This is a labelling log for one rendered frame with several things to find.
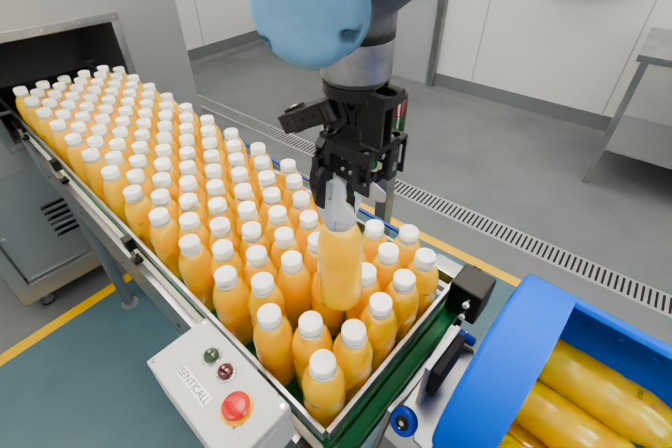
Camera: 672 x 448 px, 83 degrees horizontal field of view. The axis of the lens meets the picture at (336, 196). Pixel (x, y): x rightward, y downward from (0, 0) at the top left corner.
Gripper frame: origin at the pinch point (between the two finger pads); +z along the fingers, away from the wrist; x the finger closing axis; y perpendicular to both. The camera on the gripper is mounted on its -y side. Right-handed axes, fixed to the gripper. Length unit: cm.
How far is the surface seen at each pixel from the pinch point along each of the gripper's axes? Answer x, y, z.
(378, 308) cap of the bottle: 2.3, 6.7, 18.4
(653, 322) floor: 151, 69, 127
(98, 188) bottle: -13, -77, 28
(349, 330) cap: -4.0, 5.8, 18.5
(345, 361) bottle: -6.3, 7.0, 23.2
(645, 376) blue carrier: 19, 42, 19
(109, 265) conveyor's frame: -14, -126, 97
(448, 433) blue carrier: -7.9, 24.7, 15.6
